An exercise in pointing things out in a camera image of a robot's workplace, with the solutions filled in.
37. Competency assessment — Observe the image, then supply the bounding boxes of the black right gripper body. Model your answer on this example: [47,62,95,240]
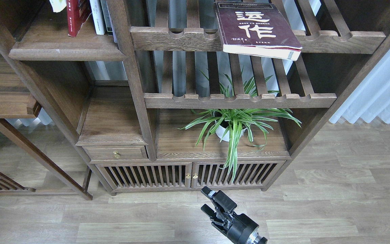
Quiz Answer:
[210,190,260,244]

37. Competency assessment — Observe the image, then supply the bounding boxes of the red book with photos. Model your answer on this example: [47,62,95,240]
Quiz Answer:
[66,0,91,37]

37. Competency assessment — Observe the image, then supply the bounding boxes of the yellow-green book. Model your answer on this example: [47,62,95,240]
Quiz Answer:
[49,0,67,13]

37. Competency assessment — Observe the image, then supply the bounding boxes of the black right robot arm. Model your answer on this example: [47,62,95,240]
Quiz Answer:
[201,186,267,244]

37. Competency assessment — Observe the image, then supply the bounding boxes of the white plant pot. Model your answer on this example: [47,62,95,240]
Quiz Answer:
[215,120,247,144]

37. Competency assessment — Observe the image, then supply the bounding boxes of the green spider plant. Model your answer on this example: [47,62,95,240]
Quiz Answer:
[175,69,302,184]

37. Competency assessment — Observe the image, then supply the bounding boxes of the brass drawer knob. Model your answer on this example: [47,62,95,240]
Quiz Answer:
[113,151,121,159]

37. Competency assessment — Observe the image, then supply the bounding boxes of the dark wooden bookshelf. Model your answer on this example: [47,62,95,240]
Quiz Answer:
[0,0,390,195]

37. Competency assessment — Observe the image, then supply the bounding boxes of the maroon book white characters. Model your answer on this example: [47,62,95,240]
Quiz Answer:
[213,2,302,61]

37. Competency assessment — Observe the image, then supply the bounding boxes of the pale purple upright book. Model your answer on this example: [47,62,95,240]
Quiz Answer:
[106,0,118,43]

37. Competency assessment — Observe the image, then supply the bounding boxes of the white curtain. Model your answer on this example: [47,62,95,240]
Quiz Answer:
[329,49,390,124]

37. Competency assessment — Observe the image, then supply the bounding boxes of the dark upright book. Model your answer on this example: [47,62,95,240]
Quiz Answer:
[100,0,113,36]

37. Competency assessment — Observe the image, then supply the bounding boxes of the white upright book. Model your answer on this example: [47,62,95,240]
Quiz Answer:
[89,0,106,35]

